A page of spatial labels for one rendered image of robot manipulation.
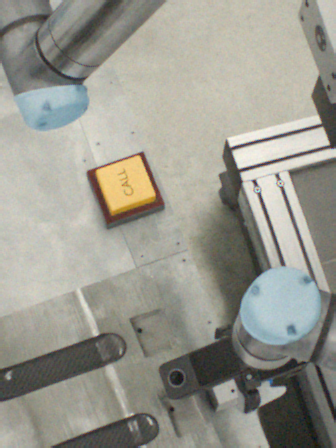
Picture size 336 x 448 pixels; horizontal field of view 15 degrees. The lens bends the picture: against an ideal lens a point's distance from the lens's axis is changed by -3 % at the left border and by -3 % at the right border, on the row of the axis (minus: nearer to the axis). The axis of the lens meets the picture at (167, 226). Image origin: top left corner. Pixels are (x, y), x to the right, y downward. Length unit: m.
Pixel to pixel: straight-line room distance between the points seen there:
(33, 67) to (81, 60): 0.06
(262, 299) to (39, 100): 0.31
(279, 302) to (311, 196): 1.12
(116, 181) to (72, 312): 0.20
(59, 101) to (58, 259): 0.38
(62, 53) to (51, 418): 0.46
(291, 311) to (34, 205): 0.55
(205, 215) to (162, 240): 0.87
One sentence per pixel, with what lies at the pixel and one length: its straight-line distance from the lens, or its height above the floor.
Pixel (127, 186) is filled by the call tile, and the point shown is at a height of 0.84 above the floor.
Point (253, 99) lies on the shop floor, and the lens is 2.65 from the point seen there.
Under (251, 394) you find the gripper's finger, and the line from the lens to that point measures 1.47.
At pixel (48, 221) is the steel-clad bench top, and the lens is 1.68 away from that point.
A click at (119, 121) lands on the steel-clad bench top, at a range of 1.73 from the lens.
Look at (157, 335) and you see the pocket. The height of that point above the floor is 0.86.
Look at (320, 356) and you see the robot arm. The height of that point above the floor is 1.16.
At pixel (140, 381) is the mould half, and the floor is 0.89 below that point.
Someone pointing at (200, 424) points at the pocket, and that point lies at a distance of 1.55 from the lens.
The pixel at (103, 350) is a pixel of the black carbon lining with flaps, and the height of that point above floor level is 0.88.
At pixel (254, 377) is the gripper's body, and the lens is 1.45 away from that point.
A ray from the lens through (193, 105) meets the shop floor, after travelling 2.63.
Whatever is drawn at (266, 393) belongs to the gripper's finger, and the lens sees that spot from 1.53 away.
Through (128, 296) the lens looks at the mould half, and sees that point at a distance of 1.56.
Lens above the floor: 2.39
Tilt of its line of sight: 71 degrees down
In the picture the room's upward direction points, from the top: 9 degrees clockwise
